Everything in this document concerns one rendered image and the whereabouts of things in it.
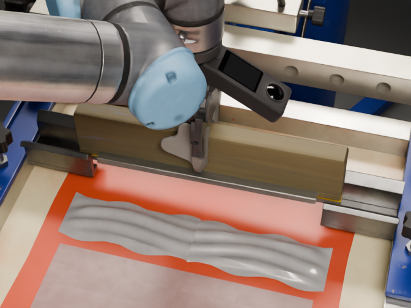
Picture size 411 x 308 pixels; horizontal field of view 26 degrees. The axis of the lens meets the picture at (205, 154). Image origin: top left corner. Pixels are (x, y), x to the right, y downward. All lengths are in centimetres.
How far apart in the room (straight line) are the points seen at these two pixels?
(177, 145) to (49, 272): 23
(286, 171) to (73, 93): 42
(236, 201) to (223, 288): 14
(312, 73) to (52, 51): 63
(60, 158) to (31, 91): 47
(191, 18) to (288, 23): 39
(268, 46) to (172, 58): 53
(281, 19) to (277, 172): 29
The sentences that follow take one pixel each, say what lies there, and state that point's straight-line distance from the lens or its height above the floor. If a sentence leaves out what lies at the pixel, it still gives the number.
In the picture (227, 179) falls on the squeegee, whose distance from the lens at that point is 116.
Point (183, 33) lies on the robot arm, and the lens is 98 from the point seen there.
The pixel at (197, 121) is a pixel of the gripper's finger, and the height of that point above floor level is 115.
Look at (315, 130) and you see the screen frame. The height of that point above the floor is 97.
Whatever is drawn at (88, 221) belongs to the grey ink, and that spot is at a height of 96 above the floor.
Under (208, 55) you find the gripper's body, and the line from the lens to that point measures 101.
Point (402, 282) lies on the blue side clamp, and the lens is 112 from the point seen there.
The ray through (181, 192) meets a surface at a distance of 124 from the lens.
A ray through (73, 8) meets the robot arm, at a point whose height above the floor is 136.
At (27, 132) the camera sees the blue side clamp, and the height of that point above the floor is 100.
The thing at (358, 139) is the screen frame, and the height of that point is 97.
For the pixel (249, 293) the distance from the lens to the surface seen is 114.
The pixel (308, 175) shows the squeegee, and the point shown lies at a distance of 112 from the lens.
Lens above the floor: 192
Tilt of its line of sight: 49 degrees down
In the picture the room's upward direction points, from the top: straight up
